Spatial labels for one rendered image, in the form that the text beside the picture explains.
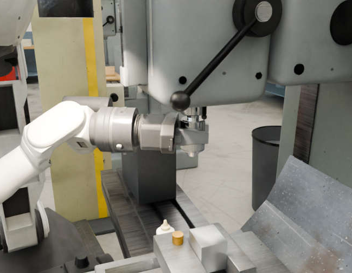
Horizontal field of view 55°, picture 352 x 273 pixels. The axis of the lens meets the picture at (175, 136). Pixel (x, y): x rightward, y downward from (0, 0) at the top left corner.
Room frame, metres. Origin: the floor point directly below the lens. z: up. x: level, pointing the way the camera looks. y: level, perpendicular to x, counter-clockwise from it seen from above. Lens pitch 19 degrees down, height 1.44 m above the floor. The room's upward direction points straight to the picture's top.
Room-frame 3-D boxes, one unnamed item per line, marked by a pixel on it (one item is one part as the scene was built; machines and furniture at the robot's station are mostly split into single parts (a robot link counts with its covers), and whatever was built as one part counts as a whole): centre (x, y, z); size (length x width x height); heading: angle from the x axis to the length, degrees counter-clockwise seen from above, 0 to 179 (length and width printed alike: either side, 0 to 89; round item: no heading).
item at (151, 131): (0.62, 0.06, 1.24); 0.13 x 0.12 x 0.10; 175
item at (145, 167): (1.01, 0.09, 1.02); 0.22 x 0.12 x 0.20; 21
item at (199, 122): (0.62, -0.03, 1.26); 0.05 x 0.05 x 0.01
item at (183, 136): (0.59, -0.03, 1.24); 0.06 x 0.02 x 0.03; 85
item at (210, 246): (0.54, -0.06, 1.03); 0.06 x 0.05 x 0.06; 19
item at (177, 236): (0.56, 0.00, 1.04); 0.02 x 0.02 x 0.02
